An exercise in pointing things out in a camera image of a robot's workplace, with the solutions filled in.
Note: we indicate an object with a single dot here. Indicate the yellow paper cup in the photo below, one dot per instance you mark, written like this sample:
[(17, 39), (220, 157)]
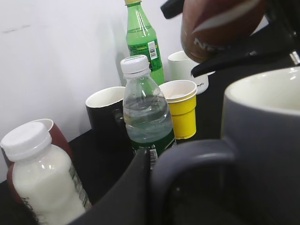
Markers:
[(181, 97)]

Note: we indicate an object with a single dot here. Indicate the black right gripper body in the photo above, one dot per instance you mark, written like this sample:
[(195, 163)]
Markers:
[(284, 17)]

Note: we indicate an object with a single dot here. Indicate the black ceramic mug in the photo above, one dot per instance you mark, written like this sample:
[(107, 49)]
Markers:
[(105, 112)]

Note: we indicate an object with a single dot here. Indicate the green sprite bottle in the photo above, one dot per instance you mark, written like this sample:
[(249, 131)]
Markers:
[(142, 39)]

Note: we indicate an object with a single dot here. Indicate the white milk bottle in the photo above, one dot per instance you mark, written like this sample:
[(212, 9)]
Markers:
[(44, 178)]

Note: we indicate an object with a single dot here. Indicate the brown Nescafe coffee bottle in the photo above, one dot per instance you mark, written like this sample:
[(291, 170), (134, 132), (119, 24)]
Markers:
[(212, 26)]

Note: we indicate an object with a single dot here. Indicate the grey ceramic mug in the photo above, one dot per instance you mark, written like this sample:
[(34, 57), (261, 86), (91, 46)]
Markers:
[(260, 136)]

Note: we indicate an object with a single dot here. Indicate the white ceramic mug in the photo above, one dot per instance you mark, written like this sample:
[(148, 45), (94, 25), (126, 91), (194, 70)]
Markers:
[(180, 66)]

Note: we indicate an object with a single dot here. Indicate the clear water bottle green label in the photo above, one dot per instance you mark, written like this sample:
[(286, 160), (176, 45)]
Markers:
[(146, 112)]

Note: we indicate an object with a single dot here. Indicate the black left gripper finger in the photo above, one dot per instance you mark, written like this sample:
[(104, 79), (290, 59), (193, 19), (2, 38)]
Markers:
[(126, 202)]

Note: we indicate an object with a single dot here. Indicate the dark red ceramic mug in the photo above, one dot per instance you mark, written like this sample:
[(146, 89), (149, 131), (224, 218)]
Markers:
[(61, 138)]

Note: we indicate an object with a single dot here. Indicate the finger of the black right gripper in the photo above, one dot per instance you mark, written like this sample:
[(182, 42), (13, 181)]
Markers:
[(172, 8), (258, 48)]

